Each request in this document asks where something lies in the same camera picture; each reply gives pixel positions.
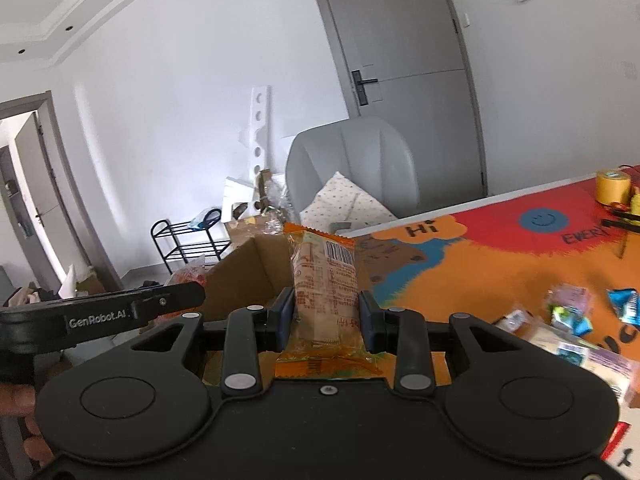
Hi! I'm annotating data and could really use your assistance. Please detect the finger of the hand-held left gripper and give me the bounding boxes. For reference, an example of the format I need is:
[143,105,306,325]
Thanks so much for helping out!
[131,282,207,321]

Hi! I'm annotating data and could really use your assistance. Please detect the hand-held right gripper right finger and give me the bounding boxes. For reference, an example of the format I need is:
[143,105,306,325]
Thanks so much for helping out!
[358,290,525,393]

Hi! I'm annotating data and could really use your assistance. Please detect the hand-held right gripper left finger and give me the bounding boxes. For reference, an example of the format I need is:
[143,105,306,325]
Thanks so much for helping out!
[130,287,296,397]

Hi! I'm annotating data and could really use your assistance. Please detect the orange snack packet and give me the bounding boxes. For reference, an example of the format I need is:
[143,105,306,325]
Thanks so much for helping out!
[274,223,385,380]

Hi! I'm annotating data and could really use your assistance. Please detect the brown cardboard box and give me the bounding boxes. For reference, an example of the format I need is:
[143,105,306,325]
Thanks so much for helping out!
[201,234,297,387]

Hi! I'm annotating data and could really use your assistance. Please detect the green and blue snack packet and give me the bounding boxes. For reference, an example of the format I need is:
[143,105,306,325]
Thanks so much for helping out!
[550,305,594,337]

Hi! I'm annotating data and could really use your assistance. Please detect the person's left hand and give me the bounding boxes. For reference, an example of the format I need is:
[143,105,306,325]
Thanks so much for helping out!
[0,383,54,464]

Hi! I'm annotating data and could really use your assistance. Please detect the red plastic bag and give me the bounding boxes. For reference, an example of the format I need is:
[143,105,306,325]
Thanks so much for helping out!
[167,259,209,287]

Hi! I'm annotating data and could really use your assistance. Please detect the blue item on rack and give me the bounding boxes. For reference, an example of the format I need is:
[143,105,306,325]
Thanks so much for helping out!
[189,208,222,231]

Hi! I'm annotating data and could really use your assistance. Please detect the colourful printed table mat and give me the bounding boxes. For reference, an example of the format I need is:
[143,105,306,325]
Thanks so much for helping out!
[350,162,640,466]

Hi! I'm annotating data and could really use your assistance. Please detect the white dotted cushion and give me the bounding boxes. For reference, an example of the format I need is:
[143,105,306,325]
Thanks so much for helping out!
[299,171,399,234]

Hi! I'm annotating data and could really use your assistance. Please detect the white flat box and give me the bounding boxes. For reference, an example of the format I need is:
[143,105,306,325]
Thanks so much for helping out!
[222,176,257,222]

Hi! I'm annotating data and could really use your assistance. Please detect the clear wrapped brown items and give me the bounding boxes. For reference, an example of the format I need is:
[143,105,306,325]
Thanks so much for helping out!
[254,169,292,237]

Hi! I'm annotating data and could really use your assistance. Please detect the small white snack packet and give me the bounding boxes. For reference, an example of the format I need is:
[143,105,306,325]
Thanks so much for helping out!
[492,309,534,337]

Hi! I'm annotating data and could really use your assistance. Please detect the open grey room door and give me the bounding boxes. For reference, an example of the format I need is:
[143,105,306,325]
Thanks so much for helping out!
[12,110,67,243]

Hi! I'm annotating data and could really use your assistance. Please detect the grey chair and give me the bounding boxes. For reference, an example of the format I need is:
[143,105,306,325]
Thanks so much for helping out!
[284,115,421,232]

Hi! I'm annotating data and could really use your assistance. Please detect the white foam board with holes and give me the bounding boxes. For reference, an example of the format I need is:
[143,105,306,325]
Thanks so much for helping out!
[239,85,274,187]

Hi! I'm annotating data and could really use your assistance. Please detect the purple snack packet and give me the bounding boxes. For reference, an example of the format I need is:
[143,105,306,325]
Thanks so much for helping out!
[544,284,592,318]

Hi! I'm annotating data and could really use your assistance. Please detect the large pale snack packet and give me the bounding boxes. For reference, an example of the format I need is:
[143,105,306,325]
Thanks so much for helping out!
[529,324,637,403]

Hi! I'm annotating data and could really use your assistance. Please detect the yellow tape roll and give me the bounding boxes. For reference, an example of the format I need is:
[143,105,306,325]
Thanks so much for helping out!
[594,169,634,206]

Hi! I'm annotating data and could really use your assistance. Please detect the black wire shoe rack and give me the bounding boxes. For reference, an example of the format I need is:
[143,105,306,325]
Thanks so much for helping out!
[150,208,232,275]

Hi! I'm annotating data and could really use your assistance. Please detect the black door handle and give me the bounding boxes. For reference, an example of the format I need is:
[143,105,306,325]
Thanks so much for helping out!
[351,69,380,106]

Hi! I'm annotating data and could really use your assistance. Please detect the black wire tray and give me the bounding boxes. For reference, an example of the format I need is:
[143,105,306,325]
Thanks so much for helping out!
[601,209,640,261]

